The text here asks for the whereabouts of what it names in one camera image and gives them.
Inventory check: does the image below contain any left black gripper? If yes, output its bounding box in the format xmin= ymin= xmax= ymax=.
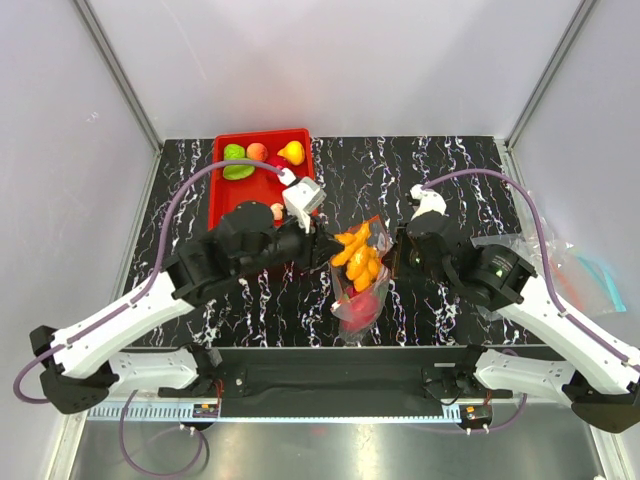
xmin=236 ymin=208 xmax=344 ymax=278

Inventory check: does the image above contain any orange ginger root toy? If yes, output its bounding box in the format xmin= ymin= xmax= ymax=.
xmin=330 ymin=221 xmax=382 ymax=292

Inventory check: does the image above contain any clear bag orange zipper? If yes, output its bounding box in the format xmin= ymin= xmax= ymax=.
xmin=330 ymin=216 xmax=392 ymax=344

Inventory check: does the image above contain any pink dragon fruit toy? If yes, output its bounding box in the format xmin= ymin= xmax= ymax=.
xmin=331 ymin=286 xmax=383 ymax=333

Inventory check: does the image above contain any small pink white toy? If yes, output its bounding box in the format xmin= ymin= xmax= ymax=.
xmin=270 ymin=203 xmax=285 ymax=221

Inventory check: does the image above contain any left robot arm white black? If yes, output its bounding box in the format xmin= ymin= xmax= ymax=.
xmin=30 ymin=202 xmax=342 ymax=414

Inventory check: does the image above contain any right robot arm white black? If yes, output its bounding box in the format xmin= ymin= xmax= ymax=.
xmin=391 ymin=211 xmax=639 ymax=434

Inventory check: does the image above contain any spare zip bags pile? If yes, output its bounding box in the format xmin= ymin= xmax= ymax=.
xmin=472 ymin=196 xmax=627 ymax=319

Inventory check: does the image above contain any red apple toy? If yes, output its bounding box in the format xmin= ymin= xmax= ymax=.
xmin=272 ymin=155 xmax=291 ymax=170

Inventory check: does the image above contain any yellow pear toy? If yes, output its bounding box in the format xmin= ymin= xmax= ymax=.
xmin=277 ymin=140 xmax=306 ymax=166

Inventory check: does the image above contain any red plastic tray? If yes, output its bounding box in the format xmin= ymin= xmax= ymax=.
xmin=208 ymin=128 xmax=315 ymax=229

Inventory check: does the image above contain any peach toy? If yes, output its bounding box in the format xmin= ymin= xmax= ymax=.
xmin=246 ymin=142 xmax=269 ymax=162

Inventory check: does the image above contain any green starfruit toy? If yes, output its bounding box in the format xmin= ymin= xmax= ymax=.
xmin=222 ymin=164 xmax=255 ymax=181

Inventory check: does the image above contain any green bumpy fruit toy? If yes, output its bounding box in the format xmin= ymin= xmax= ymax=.
xmin=223 ymin=143 xmax=246 ymax=160

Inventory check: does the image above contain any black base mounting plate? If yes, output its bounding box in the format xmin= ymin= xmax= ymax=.
xmin=157 ymin=344 xmax=514 ymax=419

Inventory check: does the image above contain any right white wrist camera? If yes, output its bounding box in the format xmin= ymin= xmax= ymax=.
xmin=409 ymin=184 xmax=447 ymax=219

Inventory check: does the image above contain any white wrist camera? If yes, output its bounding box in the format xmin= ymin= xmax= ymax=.
xmin=409 ymin=184 xmax=447 ymax=219
xmin=282 ymin=177 xmax=326 ymax=234

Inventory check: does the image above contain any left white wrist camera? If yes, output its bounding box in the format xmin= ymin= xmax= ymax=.
xmin=282 ymin=177 xmax=326 ymax=234

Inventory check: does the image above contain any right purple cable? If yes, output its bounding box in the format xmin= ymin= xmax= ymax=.
xmin=422 ymin=168 xmax=640 ymax=434

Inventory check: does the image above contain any purple cable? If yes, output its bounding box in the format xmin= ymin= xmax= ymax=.
xmin=12 ymin=158 xmax=296 ymax=474
xmin=422 ymin=168 xmax=640 ymax=434

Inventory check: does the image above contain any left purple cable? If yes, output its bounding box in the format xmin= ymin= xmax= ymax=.
xmin=12 ymin=158 xmax=296 ymax=474

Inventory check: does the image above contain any white slotted cable duct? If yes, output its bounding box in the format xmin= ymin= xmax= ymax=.
xmin=88 ymin=399 xmax=462 ymax=424

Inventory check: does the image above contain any right aluminium frame post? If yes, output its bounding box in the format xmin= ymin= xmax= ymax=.
xmin=504 ymin=0 xmax=601 ymax=151

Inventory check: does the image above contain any aluminium frame post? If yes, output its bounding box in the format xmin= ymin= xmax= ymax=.
xmin=504 ymin=0 xmax=601 ymax=151
xmin=69 ymin=0 xmax=164 ymax=154

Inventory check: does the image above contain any left aluminium frame post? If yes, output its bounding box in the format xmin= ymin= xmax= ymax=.
xmin=69 ymin=0 xmax=164 ymax=154

